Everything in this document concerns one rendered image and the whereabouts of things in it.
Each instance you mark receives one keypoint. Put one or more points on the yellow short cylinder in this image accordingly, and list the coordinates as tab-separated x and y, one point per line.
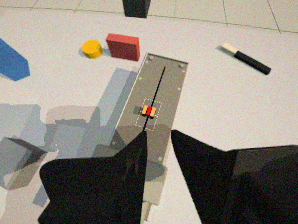
92	49

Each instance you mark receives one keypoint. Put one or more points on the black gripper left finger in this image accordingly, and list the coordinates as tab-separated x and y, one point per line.
123	174

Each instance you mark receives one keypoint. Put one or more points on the blue block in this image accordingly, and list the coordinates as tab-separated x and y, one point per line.
12	64

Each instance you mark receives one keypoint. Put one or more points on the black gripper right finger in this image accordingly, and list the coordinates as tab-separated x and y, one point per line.
212	175

